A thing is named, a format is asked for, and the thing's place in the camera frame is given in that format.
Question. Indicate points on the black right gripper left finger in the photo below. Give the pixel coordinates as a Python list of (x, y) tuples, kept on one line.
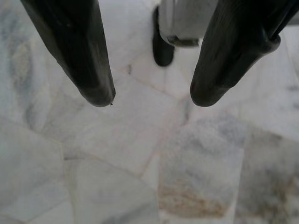
[(77, 53)]

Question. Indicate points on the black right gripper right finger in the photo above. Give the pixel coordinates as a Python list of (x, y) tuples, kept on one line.
[(224, 60)]

